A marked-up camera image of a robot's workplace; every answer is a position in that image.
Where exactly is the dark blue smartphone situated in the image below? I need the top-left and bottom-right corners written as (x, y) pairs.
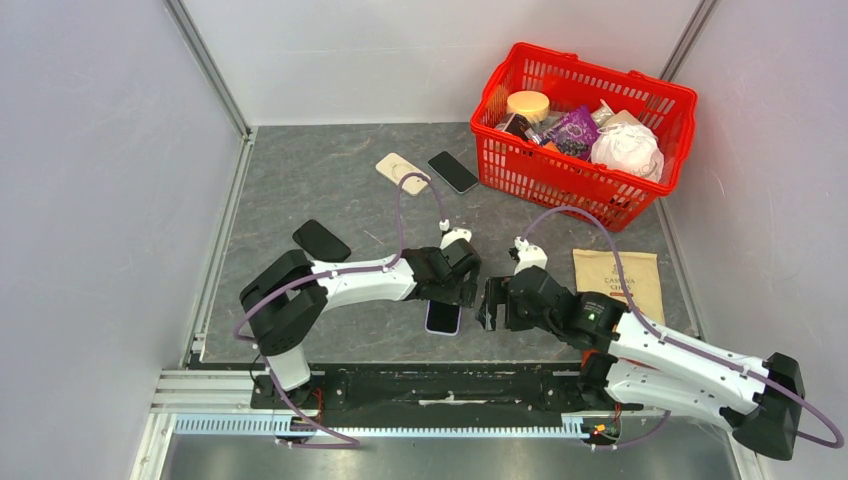
top-left (427, 301), bottom-right (460, 334)

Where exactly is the lavender phone case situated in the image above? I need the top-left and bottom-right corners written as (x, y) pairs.
top-left (423, 299), bottom-right (464, 338)

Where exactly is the beige phone case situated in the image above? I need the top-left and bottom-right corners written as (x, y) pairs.
top-left (375, 152), bottom-right (430, 196)

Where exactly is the black phone case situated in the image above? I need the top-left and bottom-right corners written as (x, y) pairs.
top-left (292, 219), bottom-right (352, 262)

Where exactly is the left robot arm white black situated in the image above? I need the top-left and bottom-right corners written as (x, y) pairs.
top-left (239, 237), bottom-right (482, 409)

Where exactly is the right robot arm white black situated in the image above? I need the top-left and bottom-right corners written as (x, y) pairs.
top-left (478, 266), bottom-right (805, 461)

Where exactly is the cassava chips bag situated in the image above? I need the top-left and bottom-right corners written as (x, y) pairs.
top-left (572, 249), bottom-right (665, 324)

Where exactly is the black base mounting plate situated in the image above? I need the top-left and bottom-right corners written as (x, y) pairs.
top-left (289, 362), bottom-right (614, 428)

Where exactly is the black smartphone near basket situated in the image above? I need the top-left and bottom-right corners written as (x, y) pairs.
top-left (427, 151), bottom-right (479, 194)

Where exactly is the purple snack packet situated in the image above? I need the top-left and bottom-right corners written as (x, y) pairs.
top-left (543, 105), bottom-right (600, 160)

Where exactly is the red plastic shopping basket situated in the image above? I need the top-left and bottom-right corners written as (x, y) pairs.
top-left (470, 42), bottom-right (697, 231)

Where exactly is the white plastic bag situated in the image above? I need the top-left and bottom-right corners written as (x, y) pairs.
top-left (590, 123), bottom-right (665, 183)

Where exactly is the yellow lid jar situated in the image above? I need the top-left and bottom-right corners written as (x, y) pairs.
top-left (506, 90), bottom-right (550, 123)

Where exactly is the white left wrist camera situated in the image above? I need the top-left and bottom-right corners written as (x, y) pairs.
top-left (439, 219), bottom-right (472, 250)

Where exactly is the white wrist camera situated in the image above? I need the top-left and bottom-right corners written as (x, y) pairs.
top-left (509, 236), bottom-right (548, 275)
top-left (439, 219), bottom-right (472, 250)

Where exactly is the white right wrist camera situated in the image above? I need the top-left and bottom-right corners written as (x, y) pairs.
top-left (509, 236), bottom-right (548, 275)

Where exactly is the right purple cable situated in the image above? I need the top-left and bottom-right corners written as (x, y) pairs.
top-left (521, 205), bottom-right (846, 452)

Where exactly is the purple cable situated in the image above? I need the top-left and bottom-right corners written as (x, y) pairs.
top-left (521, 205), bottom-right (846, 452)
top-left (231, 172), bottom-right (452, 452)

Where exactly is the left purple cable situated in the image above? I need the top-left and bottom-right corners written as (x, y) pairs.
top-left (231, 172), bottom-right (452, 452)

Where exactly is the aluminium frame rail front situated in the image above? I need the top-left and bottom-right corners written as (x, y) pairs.
top-left (152, 363), bottom-right (614, 437)

